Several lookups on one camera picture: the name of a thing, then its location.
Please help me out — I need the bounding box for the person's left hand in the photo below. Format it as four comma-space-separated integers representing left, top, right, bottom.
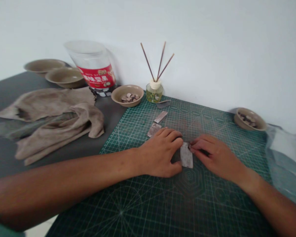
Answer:
137, 128, 184, 178

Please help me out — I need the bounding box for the person's right hand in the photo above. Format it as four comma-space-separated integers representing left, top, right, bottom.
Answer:
189, 134, 257, 186

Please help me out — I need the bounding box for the long grey rectangular stone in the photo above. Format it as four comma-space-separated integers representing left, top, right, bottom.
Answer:
180, 142, 194, 169

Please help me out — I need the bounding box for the grey rectangular stone piece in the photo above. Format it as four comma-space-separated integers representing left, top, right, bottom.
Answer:
153, 111, 168, 124
147, 122, 162, 138

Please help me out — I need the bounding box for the pile of brown beads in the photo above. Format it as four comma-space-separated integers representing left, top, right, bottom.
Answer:
121, 92, 140, 103
238, 112, 259, 128

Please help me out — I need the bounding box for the green cutting mat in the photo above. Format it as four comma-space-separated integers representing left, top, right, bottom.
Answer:
48, 92, 277, 237

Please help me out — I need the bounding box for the dark grey bent piece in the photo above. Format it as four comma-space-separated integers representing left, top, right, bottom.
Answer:
156, 99, 172, 109

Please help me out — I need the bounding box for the glass reed diffuser bottle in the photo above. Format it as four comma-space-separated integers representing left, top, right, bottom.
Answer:
146, 79, 164, 104

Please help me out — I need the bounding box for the clear plastic bag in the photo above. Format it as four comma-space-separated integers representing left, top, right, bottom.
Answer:
264, 123, 296, 208

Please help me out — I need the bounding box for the brown reed stick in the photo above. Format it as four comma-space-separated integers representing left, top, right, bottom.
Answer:
158, 53, 175, 81
140, 42, 154, 82
157, 41, 166, 81

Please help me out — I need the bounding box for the clear plastic jar red label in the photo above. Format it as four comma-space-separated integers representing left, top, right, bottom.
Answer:
63, 40, 118, 97

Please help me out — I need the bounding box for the beige cloth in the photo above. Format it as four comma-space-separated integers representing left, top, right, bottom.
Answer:
0, 86, 106, 167

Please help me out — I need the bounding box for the empty beige bowl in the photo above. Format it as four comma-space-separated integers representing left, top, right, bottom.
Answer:
23, 59, 66, 77
45, 67, 86, 89

